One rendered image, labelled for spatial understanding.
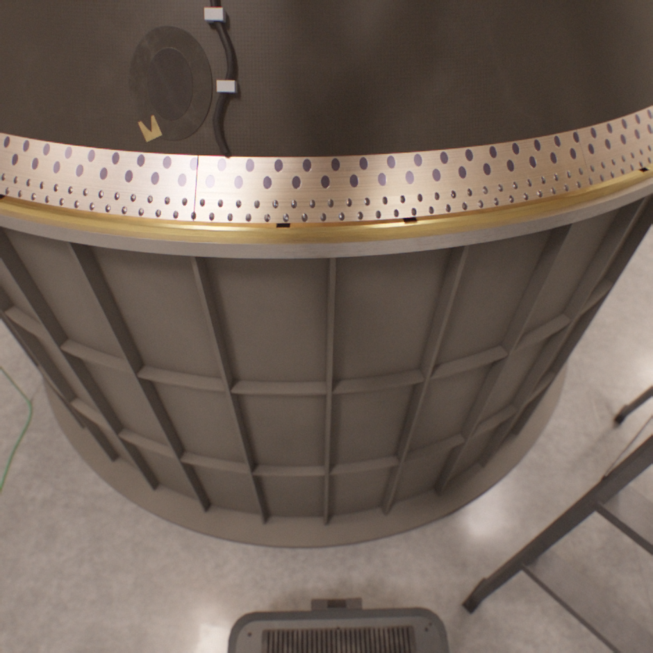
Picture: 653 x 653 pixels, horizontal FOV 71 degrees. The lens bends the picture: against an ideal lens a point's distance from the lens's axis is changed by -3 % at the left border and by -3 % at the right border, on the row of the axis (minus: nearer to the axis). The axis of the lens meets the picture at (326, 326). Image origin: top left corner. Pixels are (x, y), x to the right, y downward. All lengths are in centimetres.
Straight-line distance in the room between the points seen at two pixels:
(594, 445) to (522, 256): 125
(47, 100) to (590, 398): 196
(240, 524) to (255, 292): 101
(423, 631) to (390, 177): 104
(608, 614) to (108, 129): 142
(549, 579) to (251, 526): 86
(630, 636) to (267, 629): 84
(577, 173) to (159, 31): 60
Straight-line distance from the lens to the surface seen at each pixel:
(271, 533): 160
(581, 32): 83
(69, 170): 75
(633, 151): 91
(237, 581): 161
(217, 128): 65
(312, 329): 81
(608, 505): 116
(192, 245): 65
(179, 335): 88
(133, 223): 68
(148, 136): 70
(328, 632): 130
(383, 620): 131
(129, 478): 178
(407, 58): 68
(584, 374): 218
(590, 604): 142
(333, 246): 62
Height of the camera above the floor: 155
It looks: 49 degrees down
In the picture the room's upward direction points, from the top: 1 degrees clockwise
